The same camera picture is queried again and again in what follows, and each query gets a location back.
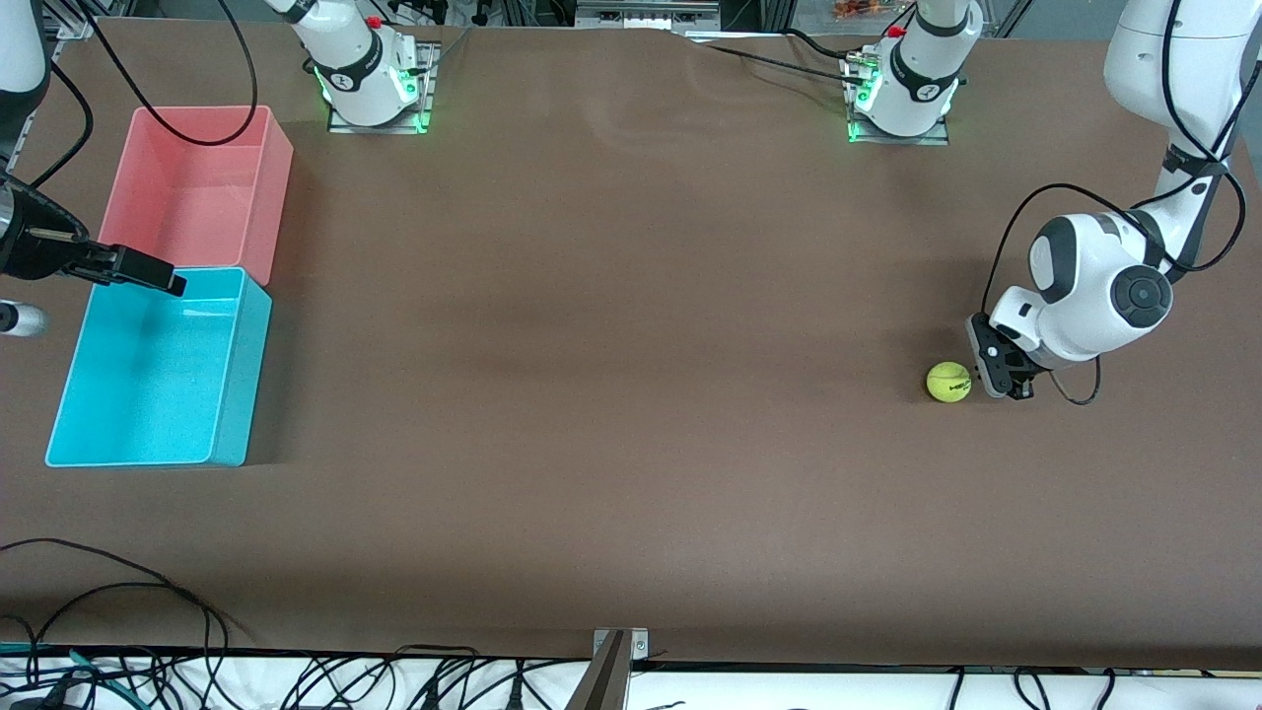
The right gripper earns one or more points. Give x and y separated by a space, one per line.
30 251

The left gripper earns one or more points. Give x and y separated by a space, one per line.
1019 376

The yellow-green tennis ball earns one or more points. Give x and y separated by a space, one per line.
948 382

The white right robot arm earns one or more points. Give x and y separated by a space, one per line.
355 69

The pink plastic bin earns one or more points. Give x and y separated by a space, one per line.
197 197

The blue plastic bin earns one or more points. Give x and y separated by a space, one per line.
148 375

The brown table cover sheet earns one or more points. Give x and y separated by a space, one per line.
631 394

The orange object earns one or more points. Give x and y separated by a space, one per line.
858 9

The aluminium side rail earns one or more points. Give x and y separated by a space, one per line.
71 27

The silver mounting bracket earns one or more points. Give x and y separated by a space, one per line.
639 646

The dark metal camera pole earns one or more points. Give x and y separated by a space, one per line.
601 685

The aluminium frame profile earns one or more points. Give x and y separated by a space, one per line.
646 15

